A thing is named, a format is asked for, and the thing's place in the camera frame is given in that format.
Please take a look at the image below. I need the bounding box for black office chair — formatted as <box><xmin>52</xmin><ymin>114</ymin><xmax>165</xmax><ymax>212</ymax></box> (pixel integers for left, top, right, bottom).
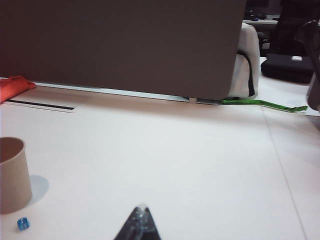
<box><xmin>268</xmin><ymin>0</ymin><xmax>320</xmax><ymax>55</ymax></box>

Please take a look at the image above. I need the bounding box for grey desk divider panel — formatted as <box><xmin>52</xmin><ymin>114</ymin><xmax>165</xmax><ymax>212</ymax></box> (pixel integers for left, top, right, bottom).
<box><xmin>0</xmin><ymin>0</ymin><xmax>248</xmax><ymax>100</ymax></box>

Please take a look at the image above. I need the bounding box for black zipped case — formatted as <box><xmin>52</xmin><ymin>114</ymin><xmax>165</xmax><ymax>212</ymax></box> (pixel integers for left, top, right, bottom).
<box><xmin>260</xmin><ymin>53</ymin><xmax>316</xmax><ymax>84</ymax></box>

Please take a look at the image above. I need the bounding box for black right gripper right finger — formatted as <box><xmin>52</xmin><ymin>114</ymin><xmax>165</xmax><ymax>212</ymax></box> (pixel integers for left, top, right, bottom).
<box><xmin>141</xmin><ymin>206</ymin><xmax>162</xmax><ymax>240</ymax></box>

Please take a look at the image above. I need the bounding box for aluminium divider rail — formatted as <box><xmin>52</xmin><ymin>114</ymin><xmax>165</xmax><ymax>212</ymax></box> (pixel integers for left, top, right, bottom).
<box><xmin>34</xmin><ymin>82</ymin><xmax>223</xmax><ymax>105</ymax></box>

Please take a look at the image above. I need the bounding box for orange microfibre cloth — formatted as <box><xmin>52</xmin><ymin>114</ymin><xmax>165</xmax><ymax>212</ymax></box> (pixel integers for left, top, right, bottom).
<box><xmin>0</xmin><ymin>75</ymin><xmax>37</xmax><ymax>103</ymax></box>

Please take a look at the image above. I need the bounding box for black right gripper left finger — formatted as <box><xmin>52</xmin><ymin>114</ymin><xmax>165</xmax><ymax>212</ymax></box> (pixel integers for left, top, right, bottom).
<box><xmin>113</xmin><ymin>202</ymin><xmax>145</xmax><ymax>240</ymax></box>

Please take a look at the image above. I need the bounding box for brown paper cup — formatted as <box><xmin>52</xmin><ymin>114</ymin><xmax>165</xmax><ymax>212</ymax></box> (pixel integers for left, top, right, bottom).
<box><xmin>0</xmin><ymin>136</ymin><xmax>33</xmax><ymax>215</ymax></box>

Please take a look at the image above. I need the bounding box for white bag with black straps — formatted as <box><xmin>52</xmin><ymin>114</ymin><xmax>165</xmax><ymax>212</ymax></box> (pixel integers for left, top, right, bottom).
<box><xmin>226</xmin><ymin>21</ymin><xmax>261</xmax><ymax>99</ymax></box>

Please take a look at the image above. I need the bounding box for green tape strip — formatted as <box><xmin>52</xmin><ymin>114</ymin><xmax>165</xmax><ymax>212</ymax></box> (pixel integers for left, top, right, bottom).
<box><xmin>221</xmin><ymin>99</ymin><xmax>309</xmax><ymax>114</ymax></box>

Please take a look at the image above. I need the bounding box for blue translucent die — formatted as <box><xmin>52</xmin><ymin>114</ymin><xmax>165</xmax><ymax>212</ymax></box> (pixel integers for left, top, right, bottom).
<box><xmin>16</xmin><ymin>217</ymin><xmax>30</xmax><ymax>232</ymax></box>

